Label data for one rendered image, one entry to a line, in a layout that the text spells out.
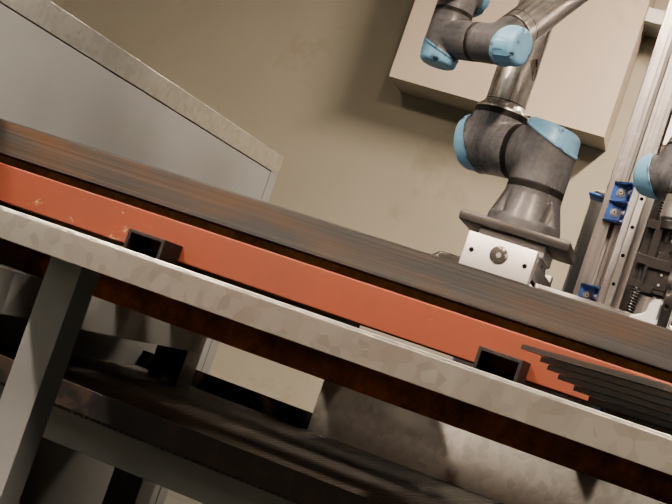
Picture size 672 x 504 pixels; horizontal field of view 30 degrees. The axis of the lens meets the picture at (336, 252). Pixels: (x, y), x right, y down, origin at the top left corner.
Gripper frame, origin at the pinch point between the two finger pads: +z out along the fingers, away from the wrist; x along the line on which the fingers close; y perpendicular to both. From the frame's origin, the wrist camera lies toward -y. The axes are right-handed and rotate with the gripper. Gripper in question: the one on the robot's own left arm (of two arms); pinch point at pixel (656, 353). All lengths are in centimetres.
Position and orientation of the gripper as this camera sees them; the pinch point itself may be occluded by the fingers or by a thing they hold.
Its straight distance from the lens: 200.8
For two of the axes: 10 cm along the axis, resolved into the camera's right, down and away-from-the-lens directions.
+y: -9.0, -2.9, 3.3
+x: -3.0, -1.5, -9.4
